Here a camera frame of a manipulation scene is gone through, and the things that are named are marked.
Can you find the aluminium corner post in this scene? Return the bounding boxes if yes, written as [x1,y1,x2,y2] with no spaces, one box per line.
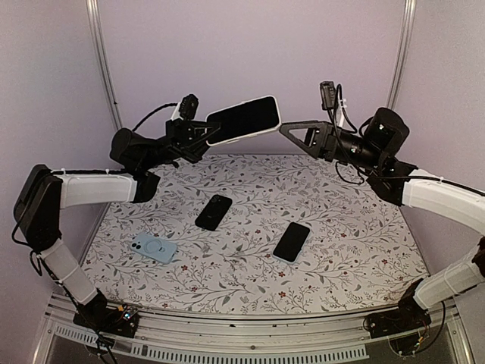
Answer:
[386,0,417,110]
[86,0,124,133]

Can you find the light blue cased phone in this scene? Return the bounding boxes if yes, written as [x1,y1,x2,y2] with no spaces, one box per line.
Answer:
[129,233,177,264]

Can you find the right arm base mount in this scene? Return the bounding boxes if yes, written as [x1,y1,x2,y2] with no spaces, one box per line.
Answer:
[362,308,431,357]

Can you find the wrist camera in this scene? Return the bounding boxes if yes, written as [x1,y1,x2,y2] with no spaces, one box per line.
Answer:
[171,94,199,121]
[319,80,346,127]

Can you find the aluminium left corner post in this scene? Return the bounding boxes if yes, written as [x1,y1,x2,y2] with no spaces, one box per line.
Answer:
[86,0,124,133]

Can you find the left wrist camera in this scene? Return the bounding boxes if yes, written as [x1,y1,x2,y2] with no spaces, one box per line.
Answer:
[171,94,199,121]

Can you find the floral table mat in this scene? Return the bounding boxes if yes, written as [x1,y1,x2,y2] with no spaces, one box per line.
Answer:
[83,155,427,315]

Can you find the aluminium right corner post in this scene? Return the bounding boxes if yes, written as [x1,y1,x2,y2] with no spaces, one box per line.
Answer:
[386,0,417,110]

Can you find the black cased phone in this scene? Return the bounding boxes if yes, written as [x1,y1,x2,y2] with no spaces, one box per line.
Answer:
[195,194,233,231]

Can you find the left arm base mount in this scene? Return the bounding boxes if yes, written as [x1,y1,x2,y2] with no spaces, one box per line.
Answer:
[73,303,139,338]

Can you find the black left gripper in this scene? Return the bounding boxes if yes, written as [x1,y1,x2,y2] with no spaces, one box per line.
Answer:
[139,117,224,170]

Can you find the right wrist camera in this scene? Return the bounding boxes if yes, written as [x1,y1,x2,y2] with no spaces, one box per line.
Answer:
[319,80,346,127]

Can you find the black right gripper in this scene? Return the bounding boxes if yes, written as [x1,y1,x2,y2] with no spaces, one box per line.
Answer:
[280,120,384,171]

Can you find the aluminium front rail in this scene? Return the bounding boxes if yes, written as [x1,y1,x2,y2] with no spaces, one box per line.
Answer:
[33,294,475,363]

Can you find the phone with dark screen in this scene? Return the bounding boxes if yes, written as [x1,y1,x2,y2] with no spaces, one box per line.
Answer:
[272,222,310,263]

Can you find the white cased phone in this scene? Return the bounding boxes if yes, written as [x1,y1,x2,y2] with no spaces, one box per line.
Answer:
[206,95,282,147]

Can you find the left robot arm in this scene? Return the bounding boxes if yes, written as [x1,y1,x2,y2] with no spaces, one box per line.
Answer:
[14,118,220,329]

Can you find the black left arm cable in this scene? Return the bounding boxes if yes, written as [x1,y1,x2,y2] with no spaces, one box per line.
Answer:
[134,102,179,132]

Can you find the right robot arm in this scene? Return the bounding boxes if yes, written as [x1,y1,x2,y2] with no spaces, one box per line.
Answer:
[280,108,484,331]

